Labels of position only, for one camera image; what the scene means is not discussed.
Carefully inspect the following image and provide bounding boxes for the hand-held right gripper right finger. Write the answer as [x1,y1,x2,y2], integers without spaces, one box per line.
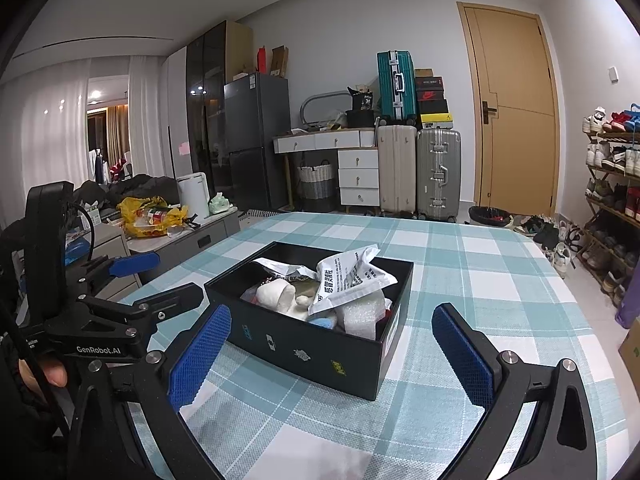
[431,302,598,480]

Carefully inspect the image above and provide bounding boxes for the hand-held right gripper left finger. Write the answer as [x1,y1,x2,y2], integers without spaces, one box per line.
[67,304,233,480]

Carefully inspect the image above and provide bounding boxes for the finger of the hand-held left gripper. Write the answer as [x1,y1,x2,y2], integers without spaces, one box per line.
[77,282,206,332]
[67,252,162,287]

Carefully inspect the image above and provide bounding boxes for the clear bag red white item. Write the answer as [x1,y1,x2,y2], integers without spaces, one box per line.
[334,297,394,342]

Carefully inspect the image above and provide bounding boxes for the small white printed packet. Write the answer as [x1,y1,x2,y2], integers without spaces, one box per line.
[255,257,321,284]

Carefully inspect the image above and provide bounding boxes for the large white printed packet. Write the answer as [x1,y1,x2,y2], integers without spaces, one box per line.
[307,244,401,317]

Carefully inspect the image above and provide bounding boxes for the person's left hand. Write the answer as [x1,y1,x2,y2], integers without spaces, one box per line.
[40,355,70,389]

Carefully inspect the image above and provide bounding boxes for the grey cabinet with knobs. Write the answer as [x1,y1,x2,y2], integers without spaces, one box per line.
[65,222,132,302]

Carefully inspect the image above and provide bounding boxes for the yellow plastic bag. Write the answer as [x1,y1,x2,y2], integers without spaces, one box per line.
[117,196,190,239]

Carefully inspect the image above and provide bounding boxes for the grey side cabinet with legs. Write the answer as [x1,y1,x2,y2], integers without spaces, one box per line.
[127,208,241,287]

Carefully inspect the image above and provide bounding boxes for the dark clothes pile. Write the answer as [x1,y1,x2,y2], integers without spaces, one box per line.
[74,174,179,212]

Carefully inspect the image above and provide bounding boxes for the hanging clothes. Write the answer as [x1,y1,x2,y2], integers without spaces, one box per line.
[90,147,132,184]

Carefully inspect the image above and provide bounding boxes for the green plastic bag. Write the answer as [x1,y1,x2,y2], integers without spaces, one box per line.
[207,192,234,219]

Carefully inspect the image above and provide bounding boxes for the white curtains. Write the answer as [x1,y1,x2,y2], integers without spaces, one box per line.
[0,55,169,207]

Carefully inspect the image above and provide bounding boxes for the black round basket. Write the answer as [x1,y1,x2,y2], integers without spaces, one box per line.
[468,206,512,227]

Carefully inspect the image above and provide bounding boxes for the heap of loose shoes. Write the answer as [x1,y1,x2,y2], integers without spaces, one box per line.
[510,212,587,279]

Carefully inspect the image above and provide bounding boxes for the white wardrobe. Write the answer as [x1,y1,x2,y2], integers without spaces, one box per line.
[160,45,194,182]

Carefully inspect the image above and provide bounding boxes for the printed cardboard box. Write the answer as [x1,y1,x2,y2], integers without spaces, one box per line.
[617,317,640,387]

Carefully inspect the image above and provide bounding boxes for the dark glass cabinet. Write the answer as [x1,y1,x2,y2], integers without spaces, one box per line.
[186,20,254,202]

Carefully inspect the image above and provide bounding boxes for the dark grey fridge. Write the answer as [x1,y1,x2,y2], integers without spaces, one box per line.
[222,72,292,212]

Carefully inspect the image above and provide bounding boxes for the silver suitcase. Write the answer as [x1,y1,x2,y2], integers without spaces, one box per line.
[416,128,462,224]

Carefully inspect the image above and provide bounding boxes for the woven laundry basket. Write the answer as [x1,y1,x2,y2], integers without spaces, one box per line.
[296,160,336,214]

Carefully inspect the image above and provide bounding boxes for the beige suitcase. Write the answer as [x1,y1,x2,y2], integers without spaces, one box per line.
[376,125,419,219]

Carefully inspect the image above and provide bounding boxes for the wooden door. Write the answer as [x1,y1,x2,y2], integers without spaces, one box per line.
[457,2,560,219]

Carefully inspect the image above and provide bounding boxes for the white desk with drawers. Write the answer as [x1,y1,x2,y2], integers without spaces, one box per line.
[272,128,381,209]

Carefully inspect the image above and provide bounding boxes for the wooden shoe rack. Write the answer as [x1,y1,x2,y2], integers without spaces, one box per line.
[580,130,640,307]

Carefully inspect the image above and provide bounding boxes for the desk clutter pile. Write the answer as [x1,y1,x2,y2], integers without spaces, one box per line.
[287,112,348,136]

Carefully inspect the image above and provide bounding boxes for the yellow black shoe box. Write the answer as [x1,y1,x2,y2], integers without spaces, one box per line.
[421,112,454,131]

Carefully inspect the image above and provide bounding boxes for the open cardboard box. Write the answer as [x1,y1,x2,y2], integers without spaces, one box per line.
[271,46,290,79]

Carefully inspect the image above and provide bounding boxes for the shoe rack with shoes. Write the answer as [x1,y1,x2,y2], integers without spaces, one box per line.
[581,102,640,302]

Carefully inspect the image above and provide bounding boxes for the black paper bag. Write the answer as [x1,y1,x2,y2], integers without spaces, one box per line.
[348,86,377,112]

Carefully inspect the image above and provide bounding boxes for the teal suitcase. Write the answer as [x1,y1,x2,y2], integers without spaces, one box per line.
[376,51,417,126]

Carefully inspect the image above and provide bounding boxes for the black cable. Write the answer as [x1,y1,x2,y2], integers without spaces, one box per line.
[65,200,102,262]

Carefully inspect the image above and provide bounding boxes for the oval mirror frame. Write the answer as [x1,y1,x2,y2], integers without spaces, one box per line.
[299,91,354,129]

